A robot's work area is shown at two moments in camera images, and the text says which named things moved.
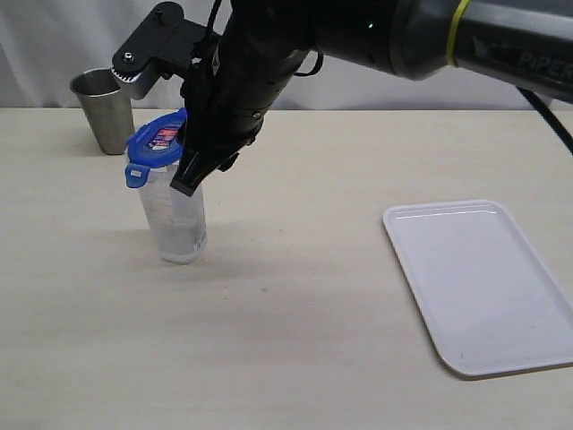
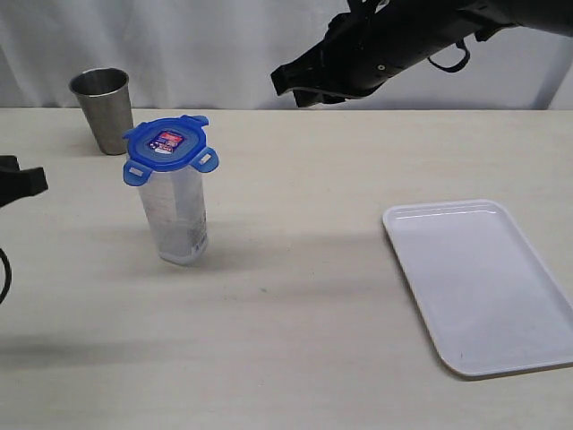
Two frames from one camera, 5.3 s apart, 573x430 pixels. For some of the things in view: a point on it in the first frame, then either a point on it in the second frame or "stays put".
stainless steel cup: [107, 105] stays put
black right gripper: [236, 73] -> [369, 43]
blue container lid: [157, 143] stays put
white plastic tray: [490, 304] stays put
